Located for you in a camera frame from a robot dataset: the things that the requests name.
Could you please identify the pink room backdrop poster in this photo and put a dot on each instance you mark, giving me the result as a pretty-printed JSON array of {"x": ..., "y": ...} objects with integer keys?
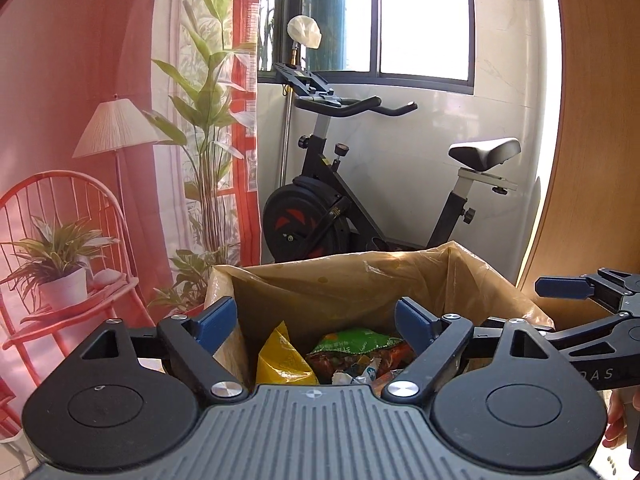
[{"x": 128, "y": 168}]

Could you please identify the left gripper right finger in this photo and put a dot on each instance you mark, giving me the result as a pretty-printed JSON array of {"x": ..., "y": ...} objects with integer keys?
[{"x": 439, "y": 343}]

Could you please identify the white blue patterned packet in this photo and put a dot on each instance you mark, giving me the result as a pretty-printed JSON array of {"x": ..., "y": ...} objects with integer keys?
[{"x": 362, "y": 372}]

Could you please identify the red snack packet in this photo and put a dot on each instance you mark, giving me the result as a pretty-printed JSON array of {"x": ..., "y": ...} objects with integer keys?
[{"x": 325, "y": 365}]

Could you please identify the wooden headboard panel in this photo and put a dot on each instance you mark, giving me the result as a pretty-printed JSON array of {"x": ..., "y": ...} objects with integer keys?
[{"x": 591, "y": 213}]

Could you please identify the green snack bag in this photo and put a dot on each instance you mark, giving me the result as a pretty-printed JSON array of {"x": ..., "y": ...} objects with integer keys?
[{"x": 355, "y": 341}]

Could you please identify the taped cardboard box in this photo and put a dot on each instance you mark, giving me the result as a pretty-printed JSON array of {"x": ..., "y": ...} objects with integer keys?
[{"x": 320, "y": 296}]

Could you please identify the person right hand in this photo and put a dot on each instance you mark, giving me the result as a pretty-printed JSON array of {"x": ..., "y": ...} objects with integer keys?
[{"x": 617, "y": 431}]

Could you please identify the dark framed window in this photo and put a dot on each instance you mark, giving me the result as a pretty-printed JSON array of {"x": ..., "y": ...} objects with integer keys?
[{"x": 427, "y": 44}]

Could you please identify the yellow snack packet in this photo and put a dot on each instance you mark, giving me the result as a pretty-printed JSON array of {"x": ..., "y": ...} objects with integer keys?
[{"x": 279, "y": 363}]

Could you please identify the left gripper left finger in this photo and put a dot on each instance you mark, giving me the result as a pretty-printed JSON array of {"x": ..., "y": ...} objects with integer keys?
[{"x": 171, "y": 363}]

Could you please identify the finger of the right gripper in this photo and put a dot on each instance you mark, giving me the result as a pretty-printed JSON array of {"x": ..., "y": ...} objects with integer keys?
[{"x": 577, "y": 288}]

